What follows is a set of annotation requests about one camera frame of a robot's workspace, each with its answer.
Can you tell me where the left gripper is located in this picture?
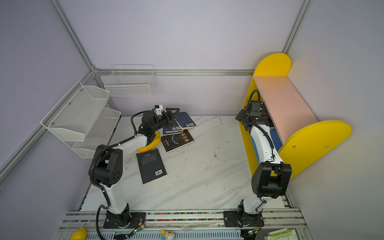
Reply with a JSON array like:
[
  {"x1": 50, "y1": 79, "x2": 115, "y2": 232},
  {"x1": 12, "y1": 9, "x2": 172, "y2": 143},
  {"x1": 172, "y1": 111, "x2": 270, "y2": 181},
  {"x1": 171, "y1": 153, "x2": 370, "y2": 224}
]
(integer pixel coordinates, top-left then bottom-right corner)
[{"x1": 151, "y1": 108, "x2": 180, "y2": 132}]

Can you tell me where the blue book front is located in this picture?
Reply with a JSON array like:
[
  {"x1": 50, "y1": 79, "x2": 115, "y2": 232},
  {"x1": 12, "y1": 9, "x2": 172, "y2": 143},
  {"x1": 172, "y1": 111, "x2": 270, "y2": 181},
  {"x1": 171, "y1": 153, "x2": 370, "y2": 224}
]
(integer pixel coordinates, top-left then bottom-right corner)
[{"x1": 177, "y1": 112, "x2": 197, "y2": 130}]

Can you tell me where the blue book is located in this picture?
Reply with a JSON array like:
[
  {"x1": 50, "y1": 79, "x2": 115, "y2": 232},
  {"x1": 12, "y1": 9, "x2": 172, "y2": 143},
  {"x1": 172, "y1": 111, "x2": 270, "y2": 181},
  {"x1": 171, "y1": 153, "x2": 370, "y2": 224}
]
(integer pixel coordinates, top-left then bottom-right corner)
[
  {"x1": 163, "y1": 123, "x2": 183, "y2": 135},
  {"x1": 177, "y1": 112, "x2": 197, "y2": 130}
]

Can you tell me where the black book yellow title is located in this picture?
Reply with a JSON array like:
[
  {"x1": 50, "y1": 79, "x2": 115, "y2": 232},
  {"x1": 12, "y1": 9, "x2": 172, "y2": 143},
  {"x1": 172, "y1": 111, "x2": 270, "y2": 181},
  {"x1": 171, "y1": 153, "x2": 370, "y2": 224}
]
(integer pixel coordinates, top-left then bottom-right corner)
[{"x1": 161, "y1": 130, "x2": 195, "y2": 154}]

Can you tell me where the black book with barcode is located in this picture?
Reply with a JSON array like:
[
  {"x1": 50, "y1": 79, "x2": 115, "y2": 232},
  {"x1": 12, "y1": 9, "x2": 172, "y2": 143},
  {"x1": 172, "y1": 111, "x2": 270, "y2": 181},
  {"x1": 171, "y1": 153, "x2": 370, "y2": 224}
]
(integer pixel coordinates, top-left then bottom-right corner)
[{"x1": 137, "y1": 149, "x2": 167, "y2": 184}]

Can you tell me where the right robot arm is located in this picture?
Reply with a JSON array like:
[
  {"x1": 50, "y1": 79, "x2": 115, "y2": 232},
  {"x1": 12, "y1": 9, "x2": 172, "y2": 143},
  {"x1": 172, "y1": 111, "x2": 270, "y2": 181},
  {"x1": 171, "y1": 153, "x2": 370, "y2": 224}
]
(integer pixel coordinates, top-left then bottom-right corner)
[{"x1": 224, "y1": 100, "x2": 292, "y2": 228}]

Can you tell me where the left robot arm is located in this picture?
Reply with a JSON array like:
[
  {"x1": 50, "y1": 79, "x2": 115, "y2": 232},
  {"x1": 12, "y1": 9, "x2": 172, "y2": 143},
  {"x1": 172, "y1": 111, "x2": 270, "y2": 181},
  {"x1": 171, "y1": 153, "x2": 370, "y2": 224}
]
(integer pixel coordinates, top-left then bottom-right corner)
[{"x1": 89, "y1": 105, "x2": 180, "y2": 229}]

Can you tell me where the blue book behind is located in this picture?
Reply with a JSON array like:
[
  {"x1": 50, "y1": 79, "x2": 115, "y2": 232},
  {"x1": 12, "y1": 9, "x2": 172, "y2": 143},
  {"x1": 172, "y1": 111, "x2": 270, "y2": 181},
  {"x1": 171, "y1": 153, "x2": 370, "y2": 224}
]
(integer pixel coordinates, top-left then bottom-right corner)
[{"x1": 163, "y1": 123, "x2": 183, "y2": 135}]

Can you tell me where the yellow banana bunch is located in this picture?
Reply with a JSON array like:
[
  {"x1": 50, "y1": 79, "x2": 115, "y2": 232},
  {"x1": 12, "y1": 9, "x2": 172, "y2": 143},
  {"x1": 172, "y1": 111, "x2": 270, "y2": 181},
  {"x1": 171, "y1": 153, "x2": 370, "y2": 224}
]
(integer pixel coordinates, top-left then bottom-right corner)
[{"x1": 137, "y1": 131, "x2": 161, "y2": 153}]

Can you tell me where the yellow pink blue bookshelf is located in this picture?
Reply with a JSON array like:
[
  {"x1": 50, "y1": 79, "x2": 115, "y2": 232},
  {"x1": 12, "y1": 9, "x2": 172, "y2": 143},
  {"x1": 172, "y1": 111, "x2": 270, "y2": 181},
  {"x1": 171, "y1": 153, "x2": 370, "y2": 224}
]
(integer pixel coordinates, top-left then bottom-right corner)
[{"x1": 246, "y1": 53, "x2": 352, "y2": 178}]

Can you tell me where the white mesh two-tier shelf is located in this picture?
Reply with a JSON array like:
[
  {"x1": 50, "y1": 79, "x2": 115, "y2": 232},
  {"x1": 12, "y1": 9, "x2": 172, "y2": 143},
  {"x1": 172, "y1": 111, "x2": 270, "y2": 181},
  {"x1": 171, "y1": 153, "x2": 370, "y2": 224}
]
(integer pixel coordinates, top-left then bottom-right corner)
[{"x1": 41, "y1": 82, "x2": 121, "y2": 159}]

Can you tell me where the green white box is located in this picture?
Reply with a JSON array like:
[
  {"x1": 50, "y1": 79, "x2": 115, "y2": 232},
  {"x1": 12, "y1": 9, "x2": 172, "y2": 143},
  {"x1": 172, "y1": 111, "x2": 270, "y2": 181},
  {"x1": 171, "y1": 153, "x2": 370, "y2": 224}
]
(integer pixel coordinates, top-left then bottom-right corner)
[{"x1": 264, "y1": 228, "x2": 299, "y2": 240}]

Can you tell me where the yellow lemon toy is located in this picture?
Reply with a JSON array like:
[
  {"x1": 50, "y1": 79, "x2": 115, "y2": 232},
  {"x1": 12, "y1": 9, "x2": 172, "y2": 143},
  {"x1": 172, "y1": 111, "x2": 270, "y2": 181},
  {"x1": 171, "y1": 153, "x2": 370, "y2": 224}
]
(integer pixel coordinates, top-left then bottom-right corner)
[{"x1": 70, "y1": 227, "x2": 88, "y2": 240}]

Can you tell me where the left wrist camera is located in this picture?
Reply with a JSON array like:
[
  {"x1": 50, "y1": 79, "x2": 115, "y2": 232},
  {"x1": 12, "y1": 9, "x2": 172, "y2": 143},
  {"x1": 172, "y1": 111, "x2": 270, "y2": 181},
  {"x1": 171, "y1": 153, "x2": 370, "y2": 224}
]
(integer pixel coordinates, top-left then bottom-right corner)
[{"x1": 154, "y1": 105, "x2": 164, "y2": 116}]

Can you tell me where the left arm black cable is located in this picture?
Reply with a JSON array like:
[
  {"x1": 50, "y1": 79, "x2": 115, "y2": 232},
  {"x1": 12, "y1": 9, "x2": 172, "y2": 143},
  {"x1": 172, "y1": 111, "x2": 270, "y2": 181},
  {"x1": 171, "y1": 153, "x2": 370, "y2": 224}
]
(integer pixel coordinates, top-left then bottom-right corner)
[{"x1": 130, "y1": 110, "x2": 151, "y2": 137}]

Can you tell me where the white wire basket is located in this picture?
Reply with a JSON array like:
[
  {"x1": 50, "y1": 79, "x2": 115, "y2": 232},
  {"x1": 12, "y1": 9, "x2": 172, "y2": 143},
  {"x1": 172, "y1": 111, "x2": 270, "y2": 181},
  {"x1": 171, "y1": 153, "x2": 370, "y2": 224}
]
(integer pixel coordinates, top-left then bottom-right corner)
[{"x1": 104, "y1": 65, "x2": 157, "y2": 97}]

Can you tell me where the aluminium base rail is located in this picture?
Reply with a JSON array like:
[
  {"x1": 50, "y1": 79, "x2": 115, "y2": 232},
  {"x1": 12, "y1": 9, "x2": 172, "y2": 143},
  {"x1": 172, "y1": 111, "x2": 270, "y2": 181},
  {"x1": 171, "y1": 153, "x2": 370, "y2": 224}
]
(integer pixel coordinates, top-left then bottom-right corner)
[{"x1": 53, "y1": 185, "x2": 314, "y2": 240}]

